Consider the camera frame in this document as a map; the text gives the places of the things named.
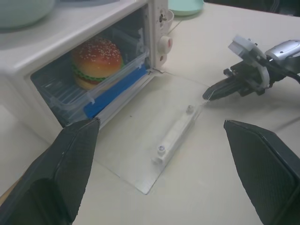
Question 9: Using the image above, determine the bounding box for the toy hamburger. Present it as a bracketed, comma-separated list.
[71, 37, 125, 90]

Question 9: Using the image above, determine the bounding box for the blue strip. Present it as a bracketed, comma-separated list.
[83, 69, 149, 119]

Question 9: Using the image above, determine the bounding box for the white oven door handle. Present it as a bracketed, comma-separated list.
[150, 104, 203, 166]

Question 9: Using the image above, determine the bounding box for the large mint green bowl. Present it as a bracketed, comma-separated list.
[0, 0, 57, 29]

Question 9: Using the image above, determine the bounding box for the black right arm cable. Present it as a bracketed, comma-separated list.
[257, 56, 300, 85]

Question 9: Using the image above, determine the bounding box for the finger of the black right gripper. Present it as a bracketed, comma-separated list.
[210, 78, 240, 90]
[202, 84, 242, 102]

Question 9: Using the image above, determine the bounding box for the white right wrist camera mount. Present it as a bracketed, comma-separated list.
[228, 34, 270, 90]

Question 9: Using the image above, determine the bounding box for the glass toaster oven door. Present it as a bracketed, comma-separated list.
[92, 70, 210, 196]

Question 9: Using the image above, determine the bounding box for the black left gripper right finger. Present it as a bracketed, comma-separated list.
[223, 119, 300, 225]

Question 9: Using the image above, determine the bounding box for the white toaster oven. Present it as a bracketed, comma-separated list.
[0, 0, 175, 141]

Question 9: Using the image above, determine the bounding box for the small mint green bowl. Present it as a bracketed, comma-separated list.
[167, 0, 206, 17]

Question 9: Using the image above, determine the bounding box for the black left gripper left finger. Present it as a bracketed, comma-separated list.
[0, 118, 102, 225]

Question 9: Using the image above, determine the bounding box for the clear plastic food container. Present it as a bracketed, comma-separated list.
[37, 44, 150, 119]

